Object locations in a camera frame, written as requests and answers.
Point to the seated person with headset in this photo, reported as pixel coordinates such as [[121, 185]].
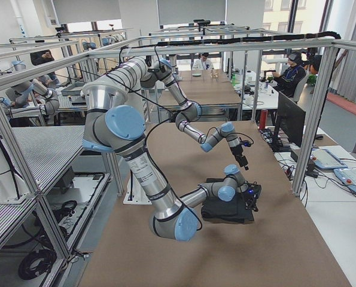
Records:
[[289, 79]]

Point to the teach pendant blue grey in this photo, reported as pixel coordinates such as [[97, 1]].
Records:
[[325, 160]]

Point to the black computer monitor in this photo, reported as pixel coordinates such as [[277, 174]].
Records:
[[290, 118]]

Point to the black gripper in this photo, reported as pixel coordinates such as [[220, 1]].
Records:
[[250, 204], [240, 158]]

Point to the striped work table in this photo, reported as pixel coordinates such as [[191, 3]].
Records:
[[35, 161]]

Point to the black t-shirt with logo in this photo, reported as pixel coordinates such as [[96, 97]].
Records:
[[225, 201]]

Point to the aluminium frame cage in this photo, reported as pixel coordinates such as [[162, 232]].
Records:
[[330, 41]]

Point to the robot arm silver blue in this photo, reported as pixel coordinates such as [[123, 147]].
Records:
[[123, 79], [113, 126]]

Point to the red bottle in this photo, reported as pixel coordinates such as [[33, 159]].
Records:
[[263, 118]]

